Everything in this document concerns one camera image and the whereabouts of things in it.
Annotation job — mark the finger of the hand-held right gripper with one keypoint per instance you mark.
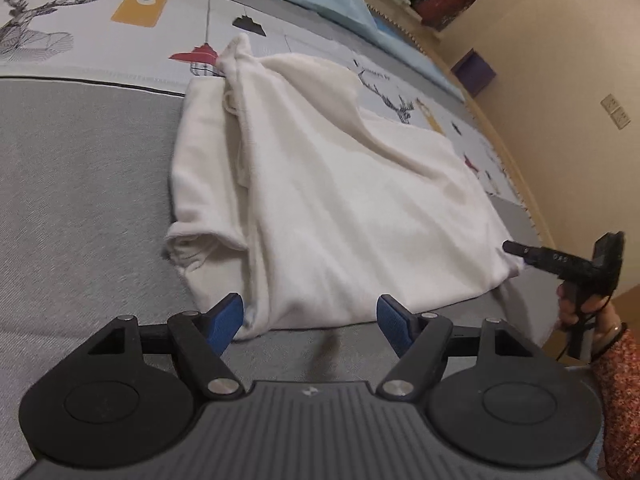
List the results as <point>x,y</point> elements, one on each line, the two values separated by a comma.
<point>530,255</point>

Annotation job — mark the white garment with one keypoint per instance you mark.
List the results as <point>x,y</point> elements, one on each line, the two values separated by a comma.
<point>350,210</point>

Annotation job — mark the grey printed bed sheet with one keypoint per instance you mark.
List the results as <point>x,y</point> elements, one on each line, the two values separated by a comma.
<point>85,185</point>

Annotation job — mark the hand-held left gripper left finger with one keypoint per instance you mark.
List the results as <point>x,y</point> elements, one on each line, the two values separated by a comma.
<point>225,322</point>

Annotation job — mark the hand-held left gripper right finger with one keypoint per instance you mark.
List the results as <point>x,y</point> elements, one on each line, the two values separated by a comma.
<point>395,325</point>

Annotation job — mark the person's right hand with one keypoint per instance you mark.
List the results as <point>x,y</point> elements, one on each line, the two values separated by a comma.
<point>602,322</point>

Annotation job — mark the purple box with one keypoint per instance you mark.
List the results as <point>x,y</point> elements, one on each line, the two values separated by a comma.
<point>472,71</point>

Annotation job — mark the person's right forearm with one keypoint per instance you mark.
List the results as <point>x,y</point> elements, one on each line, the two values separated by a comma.
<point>620,400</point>

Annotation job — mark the red blanket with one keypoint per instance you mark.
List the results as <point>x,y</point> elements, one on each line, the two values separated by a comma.
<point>445,0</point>

